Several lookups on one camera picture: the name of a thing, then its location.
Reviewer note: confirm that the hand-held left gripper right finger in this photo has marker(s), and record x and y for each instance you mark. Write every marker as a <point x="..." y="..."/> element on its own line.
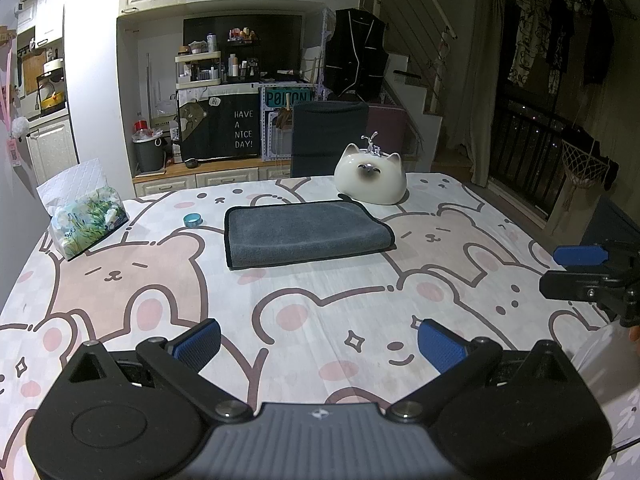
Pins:
<point x="441" y="349"/>

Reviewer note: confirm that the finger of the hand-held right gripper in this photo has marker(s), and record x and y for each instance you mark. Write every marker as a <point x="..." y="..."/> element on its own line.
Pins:
<point x="570" y="285"/>
<point x="580" y="255"/>

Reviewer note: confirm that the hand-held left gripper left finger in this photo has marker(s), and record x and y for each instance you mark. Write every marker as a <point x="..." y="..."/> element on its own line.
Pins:
<point x="199" y="344"/>

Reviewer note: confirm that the grey towel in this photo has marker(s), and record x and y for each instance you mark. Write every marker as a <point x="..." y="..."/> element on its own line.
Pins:
<point x="305" y="235"/>

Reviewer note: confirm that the white net basket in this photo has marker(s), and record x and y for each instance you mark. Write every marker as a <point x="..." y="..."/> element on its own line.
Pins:
<point x="579" y="165"/>

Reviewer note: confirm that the bear printed tablecloth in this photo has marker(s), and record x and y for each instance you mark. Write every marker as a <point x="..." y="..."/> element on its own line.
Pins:
<point x="310" y="320"/>

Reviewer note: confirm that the black balcony railing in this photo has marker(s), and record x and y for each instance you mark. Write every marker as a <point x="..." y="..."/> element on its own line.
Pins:
<point x="525" y="155"/>

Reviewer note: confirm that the blue tape roll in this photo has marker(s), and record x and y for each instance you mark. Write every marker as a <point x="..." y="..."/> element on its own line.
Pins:
<point x="192" y="219"/>

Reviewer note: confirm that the green printed tissue pack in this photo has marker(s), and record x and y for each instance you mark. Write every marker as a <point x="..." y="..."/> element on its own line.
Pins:
<point x="85" y="222"/>

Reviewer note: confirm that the white cat-shaped ceramic ornament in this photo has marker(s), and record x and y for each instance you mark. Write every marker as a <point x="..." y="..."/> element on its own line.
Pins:
<point x="370" y="175"/>

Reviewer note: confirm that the white curtain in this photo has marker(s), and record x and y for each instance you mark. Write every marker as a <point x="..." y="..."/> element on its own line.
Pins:
<point x="487" y="85"/>

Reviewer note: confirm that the grey trash bin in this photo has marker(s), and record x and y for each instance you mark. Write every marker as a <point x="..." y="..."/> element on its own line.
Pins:
<point x="148" y="154"/>

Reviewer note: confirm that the black hanging garment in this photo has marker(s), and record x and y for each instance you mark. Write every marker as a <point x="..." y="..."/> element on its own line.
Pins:
<point x="597" y="40"/>
<point x="560" y="40"/>

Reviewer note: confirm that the black printed cloth cover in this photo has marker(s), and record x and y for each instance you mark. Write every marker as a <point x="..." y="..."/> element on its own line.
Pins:
<point x="222" y="127"/>

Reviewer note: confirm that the patterned hanging garment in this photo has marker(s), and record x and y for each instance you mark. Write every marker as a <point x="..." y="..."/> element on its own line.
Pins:
<point x="530" y="35"/>

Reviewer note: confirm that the dark blue chair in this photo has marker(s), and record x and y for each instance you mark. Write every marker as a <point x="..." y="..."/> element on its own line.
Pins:
<point x="327" y="135"/>

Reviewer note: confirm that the green sign plate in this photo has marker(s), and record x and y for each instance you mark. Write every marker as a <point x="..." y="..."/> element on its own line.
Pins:
<point x="286" y="98"/>

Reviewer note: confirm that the white storage rack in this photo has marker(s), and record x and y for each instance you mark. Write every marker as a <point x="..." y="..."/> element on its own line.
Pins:
<point x="197" y="67"/>

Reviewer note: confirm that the yellow pot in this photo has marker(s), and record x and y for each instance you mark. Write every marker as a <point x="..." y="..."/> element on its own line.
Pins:
<point x="52" y="100"/>

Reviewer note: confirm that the black jacket with white trim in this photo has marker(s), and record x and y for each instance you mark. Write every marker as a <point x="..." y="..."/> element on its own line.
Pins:
<point x="356" y="57"/>

